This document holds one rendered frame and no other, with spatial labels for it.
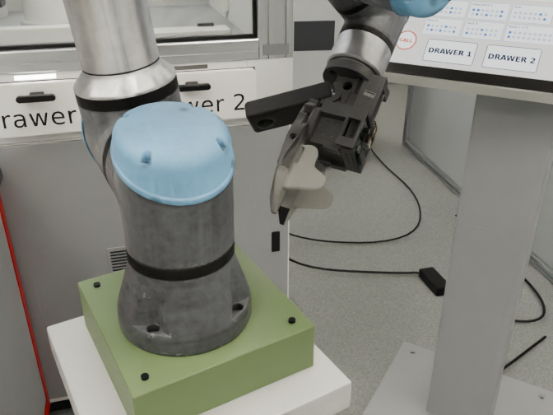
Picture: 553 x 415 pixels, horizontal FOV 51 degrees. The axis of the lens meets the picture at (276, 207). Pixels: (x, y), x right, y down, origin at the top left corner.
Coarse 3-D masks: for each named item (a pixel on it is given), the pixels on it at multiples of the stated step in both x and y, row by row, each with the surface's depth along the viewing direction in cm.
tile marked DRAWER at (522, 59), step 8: (488, 48) 105; (496, 48) 104; (504, 48) 104; (512, 48) 103; (520, 48) 103; (528, 48) 102; (488, 56) 104; (496, 56) 104; (504, 56) 103; (512, 56) 103; (520, 56) 102; (528, 56) 102; (536, 56) 101; (488, 64) 104; (496, 64) 103; (504, 64) 103; (512, 64) 102; (520, 64) 102; (528, 64) 101; (536, 64) 101; (528, 72) 101; (536, 72) 100
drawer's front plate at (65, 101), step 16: (64, 80) 119; (0, 96) 116; (16, 96) 117; (64, 96) 119; (0, 112) 117; (16, 112) 118; (32, 112) 119; (48, 112) 120; (64, 112) 121; (0, 128) 119; (16, 128) 119; (32, 128) 120; (48, 128) 121; (64, 128) 122; (80, 128) 123
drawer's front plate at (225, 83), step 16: (192, 80) 125; (208, 80) 126; (224, 80) 126; (240, 80) 127; (192, 96) 126; (208, 96) 127; (224, 96) 128; (240, 96) 129; (256, 96) 130; (224, 112) 130; (240, 112) 131
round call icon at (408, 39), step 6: (402, 30) 113; (408, 30) 112; (414, 30) 112; (402, 36) 112; (408, 36) 112; (414, 36) 111; (402, 42) 112; (408, 42) 111; (414, 42) 111; (396, 48) 112; (402, 48) 112; (408, 48) 111; (414, 48) 111
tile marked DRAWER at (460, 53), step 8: (432, 40) 110; (440, 40) 109; (448, 40) 108; (432, 48) 109; (440, 48) 109; (448, 48) 108; (456, 48) 107; (464, 48) 107; (472, 48) 106; (424, 56) 109; (432, 56) 109; (440, 56) 108; (448, 56) 107; (456, 56) 107; (464, 56) 106; (472, 56) 106; (464, 64) 106
